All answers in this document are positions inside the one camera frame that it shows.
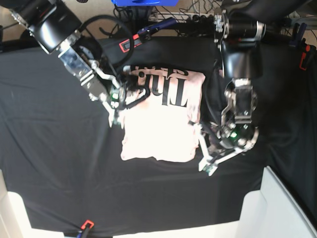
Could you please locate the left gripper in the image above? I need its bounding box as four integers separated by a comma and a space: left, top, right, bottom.
188, 121, 259, 169

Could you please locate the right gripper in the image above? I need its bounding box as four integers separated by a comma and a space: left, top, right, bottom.
100, 74, 149, 122

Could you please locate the pink T-shirt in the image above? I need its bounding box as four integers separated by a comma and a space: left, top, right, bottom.
121, 65, 206, 163

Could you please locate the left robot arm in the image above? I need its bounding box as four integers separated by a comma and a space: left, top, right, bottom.
194, 0, 316, 175

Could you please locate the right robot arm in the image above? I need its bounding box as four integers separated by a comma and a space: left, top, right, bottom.
0, 0, 151, 123

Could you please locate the black table cloth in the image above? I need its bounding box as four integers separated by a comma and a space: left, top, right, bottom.
0, 44, 317, 237

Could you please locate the blue plastic box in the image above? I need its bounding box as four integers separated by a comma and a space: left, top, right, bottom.
111, 0, 178, 6

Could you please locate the blue handled clamp, red jaw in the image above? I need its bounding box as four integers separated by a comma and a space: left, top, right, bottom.
116, 17, 177, 53

